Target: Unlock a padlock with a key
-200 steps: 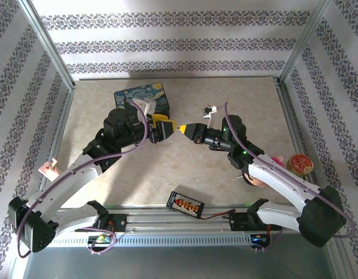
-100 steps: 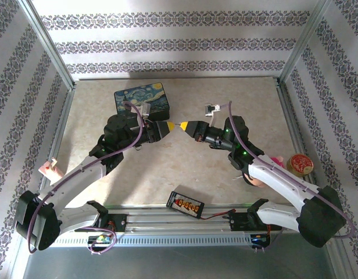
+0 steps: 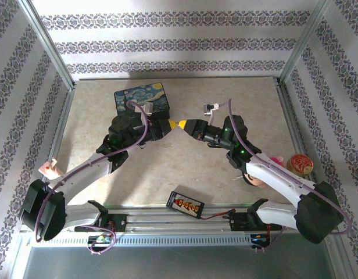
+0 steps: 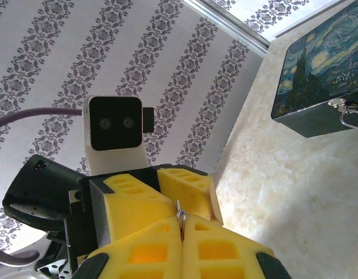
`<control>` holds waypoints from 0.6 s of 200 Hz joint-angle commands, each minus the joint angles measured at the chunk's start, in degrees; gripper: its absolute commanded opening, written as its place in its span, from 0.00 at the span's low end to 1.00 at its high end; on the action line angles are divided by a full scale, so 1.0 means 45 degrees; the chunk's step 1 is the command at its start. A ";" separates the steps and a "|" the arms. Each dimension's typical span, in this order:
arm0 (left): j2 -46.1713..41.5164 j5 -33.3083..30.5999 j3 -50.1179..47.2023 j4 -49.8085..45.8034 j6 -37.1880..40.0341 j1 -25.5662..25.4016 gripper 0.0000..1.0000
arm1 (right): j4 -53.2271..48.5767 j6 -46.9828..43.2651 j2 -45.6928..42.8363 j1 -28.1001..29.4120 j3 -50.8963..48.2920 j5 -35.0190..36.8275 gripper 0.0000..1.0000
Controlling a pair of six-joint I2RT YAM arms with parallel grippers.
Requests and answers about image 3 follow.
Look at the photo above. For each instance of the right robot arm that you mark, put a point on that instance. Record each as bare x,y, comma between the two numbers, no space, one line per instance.
283,180

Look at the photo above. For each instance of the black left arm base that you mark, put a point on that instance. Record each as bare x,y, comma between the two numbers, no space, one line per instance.
121,222

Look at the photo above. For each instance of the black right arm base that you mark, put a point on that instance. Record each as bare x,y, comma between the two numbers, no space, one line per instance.
240,221

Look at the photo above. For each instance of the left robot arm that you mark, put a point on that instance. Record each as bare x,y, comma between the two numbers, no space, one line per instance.
80,174

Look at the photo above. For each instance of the starry night tin box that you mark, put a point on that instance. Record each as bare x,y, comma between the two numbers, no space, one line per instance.
138,93

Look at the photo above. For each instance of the doll with black hair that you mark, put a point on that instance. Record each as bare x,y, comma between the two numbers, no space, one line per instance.
254,180

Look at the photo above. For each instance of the black power distribution board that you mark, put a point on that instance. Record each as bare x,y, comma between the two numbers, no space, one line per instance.
184,203

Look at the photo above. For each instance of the round red gold tin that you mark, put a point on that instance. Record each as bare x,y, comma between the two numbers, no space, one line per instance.
299,164

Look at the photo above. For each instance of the small pink toy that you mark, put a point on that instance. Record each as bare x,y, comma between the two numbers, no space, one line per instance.
51,171

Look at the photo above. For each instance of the small multicolour connector board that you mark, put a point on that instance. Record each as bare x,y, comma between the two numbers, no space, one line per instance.
99,239

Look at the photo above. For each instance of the small blue-lit connector board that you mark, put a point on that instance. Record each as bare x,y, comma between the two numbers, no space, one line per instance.
259,239

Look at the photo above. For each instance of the grey metal sheet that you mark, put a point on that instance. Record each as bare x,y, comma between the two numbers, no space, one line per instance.
179,264

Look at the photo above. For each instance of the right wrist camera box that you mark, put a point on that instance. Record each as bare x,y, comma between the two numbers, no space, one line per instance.
208,109

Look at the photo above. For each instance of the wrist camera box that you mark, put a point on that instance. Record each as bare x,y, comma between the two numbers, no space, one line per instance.
208,109
148,108

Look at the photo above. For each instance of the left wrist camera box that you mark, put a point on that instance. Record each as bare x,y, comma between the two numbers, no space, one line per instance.
148,108

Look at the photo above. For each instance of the thin aluminium wall rail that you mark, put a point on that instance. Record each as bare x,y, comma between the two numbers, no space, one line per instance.
179,78

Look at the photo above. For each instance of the aluminium table edge rail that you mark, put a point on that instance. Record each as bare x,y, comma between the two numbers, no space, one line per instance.
63,116
289,116

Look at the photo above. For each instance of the wide aluminium mounting rail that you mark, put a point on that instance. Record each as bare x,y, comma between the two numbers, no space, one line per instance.
167,223

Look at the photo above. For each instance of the aluminium frame post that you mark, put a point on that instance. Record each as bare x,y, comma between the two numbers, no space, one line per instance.
305,43
48,46

